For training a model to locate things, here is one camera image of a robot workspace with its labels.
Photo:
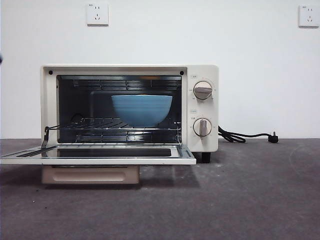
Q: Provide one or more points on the blue ribbed bowl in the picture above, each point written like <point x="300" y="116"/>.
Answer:
<point x="141" y="110"/>

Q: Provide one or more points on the cream Toshiba toaster oven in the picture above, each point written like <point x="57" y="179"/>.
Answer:
<point x="200" y="70"/>

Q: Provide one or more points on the glass oven door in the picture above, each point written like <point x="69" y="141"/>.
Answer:
<point x="100" y="161"/>

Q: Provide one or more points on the oven timer knob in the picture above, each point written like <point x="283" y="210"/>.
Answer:
<point x="203" y="127"/>

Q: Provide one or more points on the oven temperature knob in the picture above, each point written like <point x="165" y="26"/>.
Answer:
<point x="203" y="90"/>

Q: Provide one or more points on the black oven foot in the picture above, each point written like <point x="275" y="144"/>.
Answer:
<point x="205" y="157"/>

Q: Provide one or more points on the white wall socket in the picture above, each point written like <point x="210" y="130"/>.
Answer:
<point x="97" y="13"/>
<point x="310" y="16"/>

